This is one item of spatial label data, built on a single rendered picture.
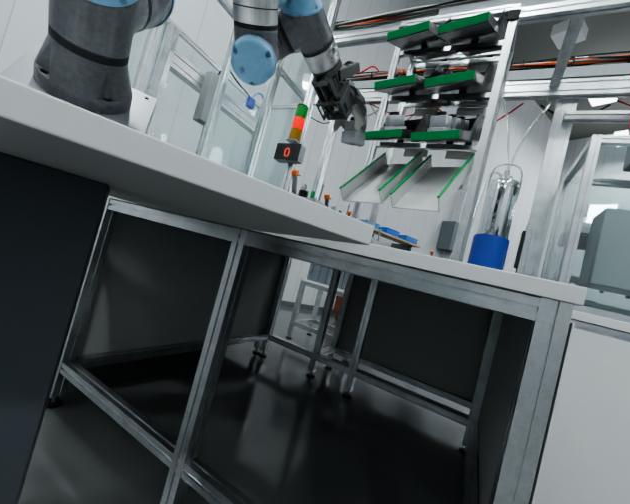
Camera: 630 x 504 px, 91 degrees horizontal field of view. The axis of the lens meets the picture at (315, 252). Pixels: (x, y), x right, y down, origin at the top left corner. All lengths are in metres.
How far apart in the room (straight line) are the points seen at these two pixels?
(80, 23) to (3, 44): 4.07
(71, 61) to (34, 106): 0.40
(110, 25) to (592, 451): 1.66
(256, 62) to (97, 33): 0.25
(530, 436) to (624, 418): 0.80
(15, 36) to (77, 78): 4.06
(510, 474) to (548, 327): 0.25
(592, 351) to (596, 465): 0.35
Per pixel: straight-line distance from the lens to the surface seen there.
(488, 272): 0.64
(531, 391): 0.67
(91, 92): 0.73
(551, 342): 0.66
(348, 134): 0.91
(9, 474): 0.85
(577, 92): 2.29
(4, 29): 4.81
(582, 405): 1.44
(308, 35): 0.75
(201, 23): 5.13
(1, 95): 0.34
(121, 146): 0.33
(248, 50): 0.62
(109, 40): 0.71
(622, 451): 1.49
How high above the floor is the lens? 0.78
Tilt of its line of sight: 2 degrees up
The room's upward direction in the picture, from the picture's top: 15 degrees clockwise
